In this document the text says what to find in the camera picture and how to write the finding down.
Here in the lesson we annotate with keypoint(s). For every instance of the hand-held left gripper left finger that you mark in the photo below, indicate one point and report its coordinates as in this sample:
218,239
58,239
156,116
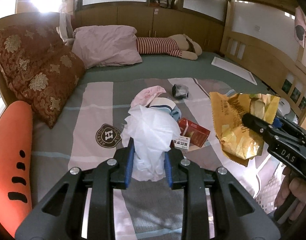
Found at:
129,165

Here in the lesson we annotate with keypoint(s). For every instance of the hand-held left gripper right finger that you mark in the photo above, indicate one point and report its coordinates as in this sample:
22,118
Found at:
168,170

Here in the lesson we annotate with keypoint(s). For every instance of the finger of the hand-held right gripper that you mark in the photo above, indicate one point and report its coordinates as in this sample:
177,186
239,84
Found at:
277,123
254,122

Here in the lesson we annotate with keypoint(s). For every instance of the yellow snack bag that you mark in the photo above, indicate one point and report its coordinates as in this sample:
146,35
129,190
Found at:
230,120

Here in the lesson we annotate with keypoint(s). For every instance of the small white labelled box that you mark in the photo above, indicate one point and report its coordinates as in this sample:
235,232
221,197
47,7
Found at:
183,143

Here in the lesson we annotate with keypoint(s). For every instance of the white printed plastic bag liner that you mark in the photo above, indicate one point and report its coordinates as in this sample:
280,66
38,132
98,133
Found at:
263,171

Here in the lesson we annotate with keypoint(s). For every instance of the white tissue paper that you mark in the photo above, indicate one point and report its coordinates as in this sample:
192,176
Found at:
153,130

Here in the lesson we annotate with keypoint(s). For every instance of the red cardboard box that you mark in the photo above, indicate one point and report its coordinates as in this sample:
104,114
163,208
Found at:
195,132

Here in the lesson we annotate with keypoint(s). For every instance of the white lattice trash basket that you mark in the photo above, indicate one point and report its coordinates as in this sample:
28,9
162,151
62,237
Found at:
268,195

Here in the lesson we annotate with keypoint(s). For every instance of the pink wrapper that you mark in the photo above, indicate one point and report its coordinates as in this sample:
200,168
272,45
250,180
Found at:
148,95

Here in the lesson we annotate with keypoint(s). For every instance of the dark plastic bag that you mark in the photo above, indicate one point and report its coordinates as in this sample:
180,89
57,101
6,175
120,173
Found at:
179,90

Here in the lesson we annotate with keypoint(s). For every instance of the person's right hand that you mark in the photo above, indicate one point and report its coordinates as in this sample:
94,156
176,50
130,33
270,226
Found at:
302,195

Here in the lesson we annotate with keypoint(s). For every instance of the small green picture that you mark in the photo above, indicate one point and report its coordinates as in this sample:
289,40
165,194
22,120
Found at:
285,85
295,93
303,102

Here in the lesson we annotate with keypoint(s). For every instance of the checked pink grey blanket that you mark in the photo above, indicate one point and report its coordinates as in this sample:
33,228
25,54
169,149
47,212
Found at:
92,120

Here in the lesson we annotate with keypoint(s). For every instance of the white flat board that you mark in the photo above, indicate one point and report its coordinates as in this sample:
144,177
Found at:
233,67

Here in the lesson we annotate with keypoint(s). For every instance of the green mattress sheet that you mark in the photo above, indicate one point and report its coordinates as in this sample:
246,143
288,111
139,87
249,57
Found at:
155,67

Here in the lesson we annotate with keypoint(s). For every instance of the striped plush dog toy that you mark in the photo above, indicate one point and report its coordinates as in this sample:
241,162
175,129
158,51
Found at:
165,46

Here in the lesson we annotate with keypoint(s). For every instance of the orange carrot plush pillow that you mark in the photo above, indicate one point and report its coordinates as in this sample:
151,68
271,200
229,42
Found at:
12,155

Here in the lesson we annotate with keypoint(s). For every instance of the pink pillow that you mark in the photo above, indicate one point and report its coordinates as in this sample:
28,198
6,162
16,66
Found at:
105,47

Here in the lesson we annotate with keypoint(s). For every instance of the brown floral pillow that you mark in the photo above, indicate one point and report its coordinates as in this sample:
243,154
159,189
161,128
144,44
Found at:
30,67

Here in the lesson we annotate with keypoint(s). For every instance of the white plush bunny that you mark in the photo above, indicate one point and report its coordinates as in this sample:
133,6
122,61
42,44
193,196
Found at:
66,27

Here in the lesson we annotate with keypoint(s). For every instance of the wooden bunk bed frame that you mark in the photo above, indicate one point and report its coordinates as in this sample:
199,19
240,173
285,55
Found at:
258,52

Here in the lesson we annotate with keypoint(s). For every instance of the white wall socket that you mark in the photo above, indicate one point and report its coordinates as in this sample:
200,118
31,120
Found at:
256,28

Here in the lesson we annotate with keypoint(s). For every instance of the wooden wall cabinets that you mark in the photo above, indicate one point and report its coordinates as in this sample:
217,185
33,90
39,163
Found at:
143,20

